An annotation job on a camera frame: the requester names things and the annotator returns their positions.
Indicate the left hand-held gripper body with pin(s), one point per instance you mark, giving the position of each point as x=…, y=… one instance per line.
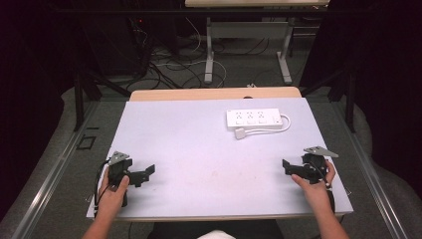
x=116, y=166

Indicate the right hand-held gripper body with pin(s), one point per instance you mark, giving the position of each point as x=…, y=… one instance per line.
x=315, y=164

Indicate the person's right hand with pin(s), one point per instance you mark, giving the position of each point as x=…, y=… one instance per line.
x=316, y=192

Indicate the person's left hand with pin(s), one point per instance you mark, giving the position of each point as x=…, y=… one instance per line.
x=111, y=199

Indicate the white power strip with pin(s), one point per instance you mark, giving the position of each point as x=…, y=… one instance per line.
x=253, y=118
x=285, y=127

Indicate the white table mat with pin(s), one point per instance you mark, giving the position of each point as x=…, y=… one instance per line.
x=199, y=166

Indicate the black metal stand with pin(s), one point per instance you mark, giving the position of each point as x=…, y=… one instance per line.
x=348, y=96
x=79, y=99

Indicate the wooden table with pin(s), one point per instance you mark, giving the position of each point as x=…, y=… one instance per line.
x=199, y=94

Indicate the person's dark clothing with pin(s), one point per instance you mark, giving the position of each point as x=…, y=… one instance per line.
x=215, y=232

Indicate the dark curtain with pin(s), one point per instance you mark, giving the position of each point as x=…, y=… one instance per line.
x=30, y=83
x=381, y=66

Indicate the dark computer tower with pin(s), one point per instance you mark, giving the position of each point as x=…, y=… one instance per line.
x=112, y=46

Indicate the white desk with metal legs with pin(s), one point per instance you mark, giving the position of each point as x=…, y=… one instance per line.
x=249, y=30

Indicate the metal floor rail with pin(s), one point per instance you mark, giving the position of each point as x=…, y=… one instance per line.
x=368, y=172
x=49, y=176

